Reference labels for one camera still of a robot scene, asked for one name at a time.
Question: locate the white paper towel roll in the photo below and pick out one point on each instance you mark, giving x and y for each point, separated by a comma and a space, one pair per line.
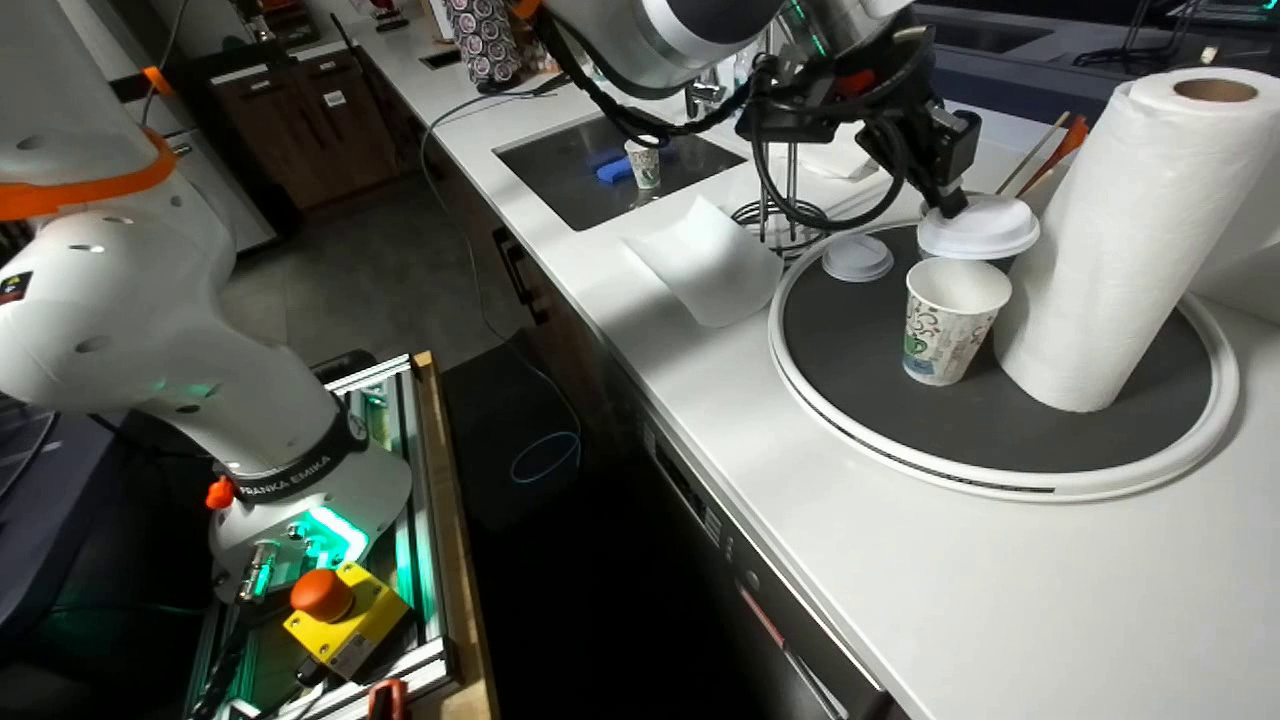
1120, 243

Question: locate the dark under-counter appliance front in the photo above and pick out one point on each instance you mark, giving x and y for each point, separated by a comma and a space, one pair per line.
747, 572

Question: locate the dark wooden cabinet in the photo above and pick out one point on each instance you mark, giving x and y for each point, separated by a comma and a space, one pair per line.
304, 125

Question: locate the stainless steel sink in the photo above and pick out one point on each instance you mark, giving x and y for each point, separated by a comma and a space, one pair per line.
563, 167

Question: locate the thin metal stand pole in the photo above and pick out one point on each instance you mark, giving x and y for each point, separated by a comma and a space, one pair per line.
795, 183

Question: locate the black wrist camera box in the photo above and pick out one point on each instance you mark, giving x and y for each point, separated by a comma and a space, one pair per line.
961, 140

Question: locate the small white round lid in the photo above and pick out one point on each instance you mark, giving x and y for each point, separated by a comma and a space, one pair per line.
857, 256

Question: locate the patterned black white container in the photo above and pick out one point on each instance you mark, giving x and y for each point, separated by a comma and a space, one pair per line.
480, 42

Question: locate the round black white tray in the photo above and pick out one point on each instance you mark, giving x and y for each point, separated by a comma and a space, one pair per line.
853, 345

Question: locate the white plastic cup lid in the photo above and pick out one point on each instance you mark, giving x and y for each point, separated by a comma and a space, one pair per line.
985, 232

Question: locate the blue sponge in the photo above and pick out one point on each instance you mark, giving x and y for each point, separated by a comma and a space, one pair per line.
615, 168

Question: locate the white paper cup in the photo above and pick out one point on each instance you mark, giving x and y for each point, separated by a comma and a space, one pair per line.
644, 167

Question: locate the aluminium frame cart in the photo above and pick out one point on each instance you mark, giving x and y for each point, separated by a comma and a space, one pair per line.
433, 534

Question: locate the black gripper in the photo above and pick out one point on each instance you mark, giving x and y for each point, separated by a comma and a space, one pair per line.
904, 122

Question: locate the white folded paper sheet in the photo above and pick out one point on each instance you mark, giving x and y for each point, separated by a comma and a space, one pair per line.
704, 261

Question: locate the printed paper coffee cup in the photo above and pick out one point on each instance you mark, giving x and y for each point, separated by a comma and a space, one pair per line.
946, 335

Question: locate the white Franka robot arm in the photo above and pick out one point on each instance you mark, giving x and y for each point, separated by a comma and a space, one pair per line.
122, 304

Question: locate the orange plastic utensil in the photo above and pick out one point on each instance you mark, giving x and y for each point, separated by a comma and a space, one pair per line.
1065, 149

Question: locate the yellow emergency stop box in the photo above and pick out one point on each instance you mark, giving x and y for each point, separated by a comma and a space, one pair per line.
332, 626

